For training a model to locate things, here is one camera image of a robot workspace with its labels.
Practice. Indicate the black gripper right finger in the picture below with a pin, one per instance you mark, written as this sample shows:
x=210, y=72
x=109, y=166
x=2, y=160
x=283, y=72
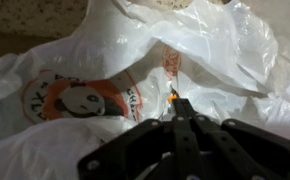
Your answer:
x=268, y=156

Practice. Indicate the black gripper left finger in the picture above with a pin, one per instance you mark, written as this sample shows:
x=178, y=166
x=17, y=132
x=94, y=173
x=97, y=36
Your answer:
x=181, y=140

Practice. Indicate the white plastic takeout bag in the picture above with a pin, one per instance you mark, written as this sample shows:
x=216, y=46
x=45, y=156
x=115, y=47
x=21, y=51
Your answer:
x=201, y=43

